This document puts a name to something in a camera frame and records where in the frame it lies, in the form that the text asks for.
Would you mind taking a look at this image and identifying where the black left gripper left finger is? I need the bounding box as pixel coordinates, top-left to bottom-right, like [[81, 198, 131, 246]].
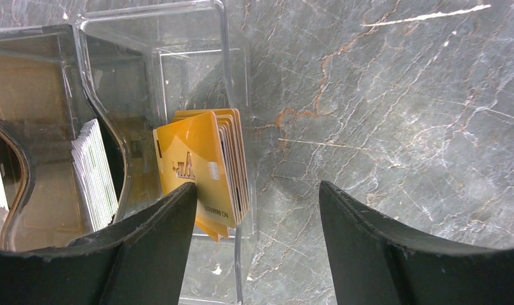
[[0, 182, 197, 304]]

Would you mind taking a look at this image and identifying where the gold VIP card stack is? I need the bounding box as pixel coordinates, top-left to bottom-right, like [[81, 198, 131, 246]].
[[152, 108, 251, 241]]

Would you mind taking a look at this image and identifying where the white card stack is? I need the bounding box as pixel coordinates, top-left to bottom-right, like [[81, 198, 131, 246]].
[[71, 119, 119, 232]]

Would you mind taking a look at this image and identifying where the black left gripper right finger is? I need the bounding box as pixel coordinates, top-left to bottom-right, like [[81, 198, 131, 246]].
[[319, 181, 514, 304]]

